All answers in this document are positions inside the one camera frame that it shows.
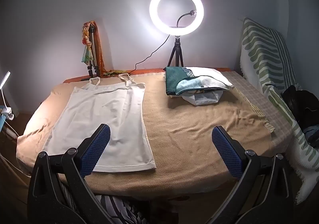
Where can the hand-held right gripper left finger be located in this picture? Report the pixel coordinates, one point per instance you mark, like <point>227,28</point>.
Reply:
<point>97,149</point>

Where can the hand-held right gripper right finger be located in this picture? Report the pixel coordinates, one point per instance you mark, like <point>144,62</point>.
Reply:
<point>225,149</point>

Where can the white tank top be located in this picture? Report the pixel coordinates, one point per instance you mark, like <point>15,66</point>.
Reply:
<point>104,104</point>

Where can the beige blanket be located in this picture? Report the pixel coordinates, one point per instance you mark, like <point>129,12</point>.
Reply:
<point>189,134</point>

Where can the folded white garment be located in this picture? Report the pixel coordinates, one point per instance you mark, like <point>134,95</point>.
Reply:
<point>204,98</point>

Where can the zebra striped pants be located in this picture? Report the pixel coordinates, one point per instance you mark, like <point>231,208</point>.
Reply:
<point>119,211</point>

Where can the folded white teal printed cloth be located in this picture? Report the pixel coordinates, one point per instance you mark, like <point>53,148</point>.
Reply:
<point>206,79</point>

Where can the orange mattress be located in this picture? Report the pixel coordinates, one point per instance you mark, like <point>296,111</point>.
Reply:
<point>74,80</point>

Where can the yellow green patterned cloth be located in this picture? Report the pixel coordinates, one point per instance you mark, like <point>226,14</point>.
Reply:
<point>113,72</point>

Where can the dark cloth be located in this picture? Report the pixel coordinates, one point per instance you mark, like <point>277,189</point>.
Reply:
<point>301,104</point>

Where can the colourful patterned scarf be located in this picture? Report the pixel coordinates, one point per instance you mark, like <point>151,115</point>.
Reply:
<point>86,56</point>

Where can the green striped white blanket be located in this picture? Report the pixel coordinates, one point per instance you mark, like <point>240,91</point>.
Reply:
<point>264,59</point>

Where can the orange cloth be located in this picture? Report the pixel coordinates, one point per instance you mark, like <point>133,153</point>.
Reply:
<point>100,49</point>

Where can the silver folded tripod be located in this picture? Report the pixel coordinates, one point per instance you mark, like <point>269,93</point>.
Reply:
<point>92,47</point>

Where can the white clip lamp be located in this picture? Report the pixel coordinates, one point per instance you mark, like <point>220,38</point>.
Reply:
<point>6,78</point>

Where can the gooseneck phone holder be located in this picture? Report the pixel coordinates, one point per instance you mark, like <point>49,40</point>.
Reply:
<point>180,18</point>

